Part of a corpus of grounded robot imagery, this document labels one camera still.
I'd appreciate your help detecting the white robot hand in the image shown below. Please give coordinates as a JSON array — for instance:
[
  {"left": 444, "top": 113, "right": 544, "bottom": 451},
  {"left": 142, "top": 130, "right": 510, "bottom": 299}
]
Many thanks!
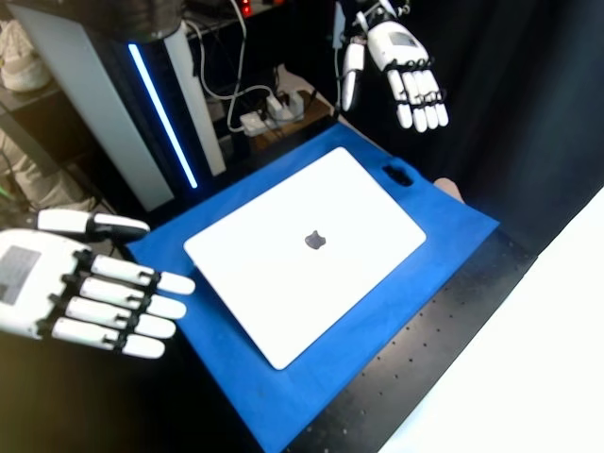
[
  {"left": 0, "top": 209, "right": 197, "bottom": 361},
  {"left": 340, "top": 21, "right": 450, "bottom": 133}
]

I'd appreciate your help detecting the silver laptop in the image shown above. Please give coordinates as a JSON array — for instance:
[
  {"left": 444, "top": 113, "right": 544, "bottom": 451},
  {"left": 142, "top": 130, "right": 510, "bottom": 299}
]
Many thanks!
[{"left": 182, "top": 145, "right": 428, "bottom": 372}]

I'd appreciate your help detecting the white power strip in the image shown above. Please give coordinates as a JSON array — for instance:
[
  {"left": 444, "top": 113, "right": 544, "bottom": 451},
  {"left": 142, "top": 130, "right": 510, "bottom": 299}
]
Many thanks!
[{"left": 239, "top": 89, "right": 308, "bottom": 138}]

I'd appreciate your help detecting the white black column blue light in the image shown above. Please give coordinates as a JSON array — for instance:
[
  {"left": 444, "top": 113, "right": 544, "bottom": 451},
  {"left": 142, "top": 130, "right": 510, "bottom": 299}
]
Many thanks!
[{"left": 8, "top": 4, "right": 227, "bottom": 213}]

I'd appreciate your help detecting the white shoe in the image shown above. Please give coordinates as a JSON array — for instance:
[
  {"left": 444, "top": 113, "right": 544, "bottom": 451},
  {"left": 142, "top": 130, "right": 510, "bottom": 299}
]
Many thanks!
[{"left": 0, "top": 18, "right": 51, "bottom": 93}]

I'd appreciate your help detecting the blue mat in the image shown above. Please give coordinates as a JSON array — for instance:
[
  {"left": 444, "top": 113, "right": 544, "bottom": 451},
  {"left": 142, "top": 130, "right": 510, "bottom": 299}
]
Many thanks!
[{"left": 125, "top": 121, "right": 501, "bottom": 453}]

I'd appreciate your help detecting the white cable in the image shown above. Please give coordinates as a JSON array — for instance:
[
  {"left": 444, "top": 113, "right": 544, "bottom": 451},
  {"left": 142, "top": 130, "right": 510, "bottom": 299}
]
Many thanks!
[{"left": 191, "top": 0, "right": 249, "bottom": 131}]

